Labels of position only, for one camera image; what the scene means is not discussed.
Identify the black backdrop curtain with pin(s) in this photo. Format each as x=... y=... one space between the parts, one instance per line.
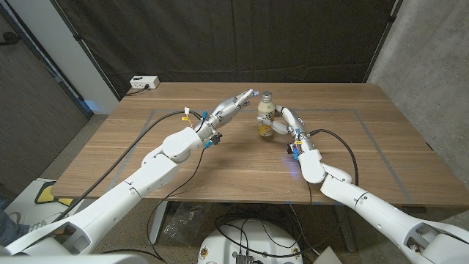
x=234 y=40

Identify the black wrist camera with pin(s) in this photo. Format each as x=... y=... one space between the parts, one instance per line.
x=216 y=138
x=291 y=149

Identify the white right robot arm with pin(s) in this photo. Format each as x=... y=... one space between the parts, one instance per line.
x=381 y=216

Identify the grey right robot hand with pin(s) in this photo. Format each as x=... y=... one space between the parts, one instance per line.
x=297 y=124

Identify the grey table leg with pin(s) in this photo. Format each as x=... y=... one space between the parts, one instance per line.
x=158 y=223
x=345 y=227

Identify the white sneaker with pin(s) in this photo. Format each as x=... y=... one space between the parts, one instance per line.
x=40 y=223

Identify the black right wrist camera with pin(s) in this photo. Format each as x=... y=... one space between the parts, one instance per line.
x=291 y=149

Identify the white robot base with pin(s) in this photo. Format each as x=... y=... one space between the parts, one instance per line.
x=253 y=242

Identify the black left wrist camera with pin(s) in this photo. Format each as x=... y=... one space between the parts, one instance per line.
x=216 y=138

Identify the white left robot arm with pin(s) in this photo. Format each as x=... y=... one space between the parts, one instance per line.
x=110 y=205

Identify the clear plastic bag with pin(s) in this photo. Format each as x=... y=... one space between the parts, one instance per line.
x=187 y=223

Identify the black backdrop stand pole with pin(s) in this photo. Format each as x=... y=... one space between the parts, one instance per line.
x=384 y=36
x=86 y=51

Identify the silver bottle cap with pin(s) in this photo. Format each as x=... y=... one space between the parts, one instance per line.
x=266 y=96

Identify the pineapple mango tea bottle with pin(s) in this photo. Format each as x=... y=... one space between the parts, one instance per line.
x=265 y=109

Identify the blue jeans leg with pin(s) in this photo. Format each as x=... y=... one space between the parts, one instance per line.
x=11 y=231

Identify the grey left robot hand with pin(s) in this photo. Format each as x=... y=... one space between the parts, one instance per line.
x=223 y=111

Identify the white power strip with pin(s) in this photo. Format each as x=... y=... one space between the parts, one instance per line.
x=144 y=82

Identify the white flat board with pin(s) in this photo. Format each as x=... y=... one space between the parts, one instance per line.
x=328 y=256

